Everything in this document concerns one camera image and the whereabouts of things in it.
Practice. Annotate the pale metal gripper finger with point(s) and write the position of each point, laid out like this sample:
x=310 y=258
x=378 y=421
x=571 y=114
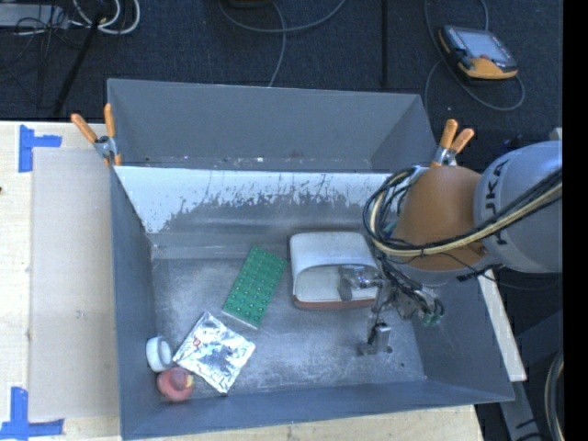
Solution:
x=382 y=338
x=345 y=284

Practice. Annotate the white block with red-brown base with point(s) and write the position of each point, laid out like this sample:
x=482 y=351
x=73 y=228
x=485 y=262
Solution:
x=321 y=257

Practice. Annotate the dark green flat block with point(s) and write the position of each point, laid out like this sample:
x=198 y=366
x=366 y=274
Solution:
x=255 y=286

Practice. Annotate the silver foil packet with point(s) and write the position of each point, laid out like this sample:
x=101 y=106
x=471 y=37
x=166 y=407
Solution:
x=213 y=352

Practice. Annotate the grey metal bin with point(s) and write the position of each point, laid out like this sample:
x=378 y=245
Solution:
x=257 y=122

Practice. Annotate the white tape roll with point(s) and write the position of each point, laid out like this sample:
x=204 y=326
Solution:
x=156 y=354

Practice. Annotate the pale cardboard board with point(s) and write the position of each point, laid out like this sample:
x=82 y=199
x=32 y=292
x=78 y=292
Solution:
x=73 y=283

